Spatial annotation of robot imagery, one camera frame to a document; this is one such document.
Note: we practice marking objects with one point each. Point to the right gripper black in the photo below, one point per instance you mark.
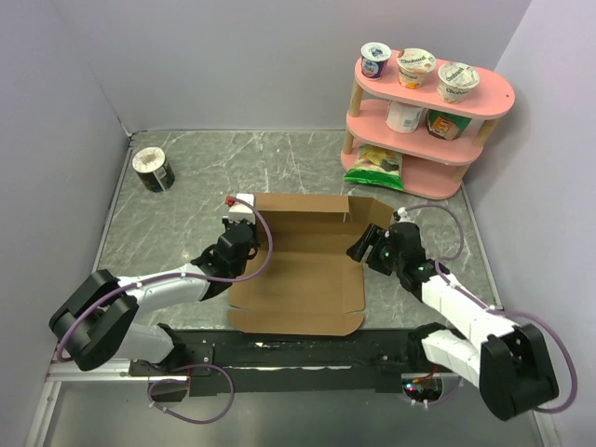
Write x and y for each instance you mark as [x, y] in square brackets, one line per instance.
[376, 237]

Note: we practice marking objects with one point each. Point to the brown cardboard box sheet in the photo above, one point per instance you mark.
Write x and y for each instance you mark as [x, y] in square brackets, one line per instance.
[302, 282]

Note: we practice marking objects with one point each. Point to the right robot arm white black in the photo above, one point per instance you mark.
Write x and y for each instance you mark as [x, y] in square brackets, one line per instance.
[507, 362]

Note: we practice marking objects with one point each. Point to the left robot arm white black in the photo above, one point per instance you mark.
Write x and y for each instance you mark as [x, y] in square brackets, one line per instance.
[100, 320]

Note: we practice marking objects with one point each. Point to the green chips bag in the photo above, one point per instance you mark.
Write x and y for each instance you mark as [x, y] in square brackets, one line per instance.
[377, 166]

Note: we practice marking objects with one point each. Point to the pink three-tier shelf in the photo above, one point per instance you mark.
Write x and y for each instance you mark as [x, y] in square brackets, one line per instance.
[432, 167]

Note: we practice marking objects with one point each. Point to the white cup middle shelf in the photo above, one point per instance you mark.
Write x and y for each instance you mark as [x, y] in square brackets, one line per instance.
[402, 117]

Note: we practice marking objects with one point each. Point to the green orange package middle shelf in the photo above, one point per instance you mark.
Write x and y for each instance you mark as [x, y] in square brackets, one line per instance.
[446, 126]

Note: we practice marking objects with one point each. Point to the orange Chobani yogurt cup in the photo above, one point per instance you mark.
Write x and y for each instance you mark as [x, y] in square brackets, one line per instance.
[414, 64]

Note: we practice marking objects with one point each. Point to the white Chobani yogurt cup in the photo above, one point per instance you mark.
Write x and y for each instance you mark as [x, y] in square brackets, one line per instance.
[456, 80]

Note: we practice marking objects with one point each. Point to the blue white yogurt cup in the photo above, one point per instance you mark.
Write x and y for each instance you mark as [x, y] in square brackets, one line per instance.
[374, 58]

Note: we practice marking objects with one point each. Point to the black white can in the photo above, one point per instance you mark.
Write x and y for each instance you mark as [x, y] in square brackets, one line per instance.
[153, 169]

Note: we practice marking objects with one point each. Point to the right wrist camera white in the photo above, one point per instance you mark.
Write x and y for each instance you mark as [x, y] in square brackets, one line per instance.
[401, 216]

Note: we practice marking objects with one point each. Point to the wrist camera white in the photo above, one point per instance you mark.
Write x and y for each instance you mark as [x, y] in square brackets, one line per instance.
[401, 216]
[240, 208]

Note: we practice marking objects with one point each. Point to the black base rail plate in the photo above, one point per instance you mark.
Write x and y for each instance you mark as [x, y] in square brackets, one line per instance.
[368, 359]

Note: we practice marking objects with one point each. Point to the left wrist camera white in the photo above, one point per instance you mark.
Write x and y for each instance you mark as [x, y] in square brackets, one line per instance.
[240, 208]

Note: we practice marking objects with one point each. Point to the aluminium frame rail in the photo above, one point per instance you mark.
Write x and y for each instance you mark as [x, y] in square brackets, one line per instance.
[58, 373]

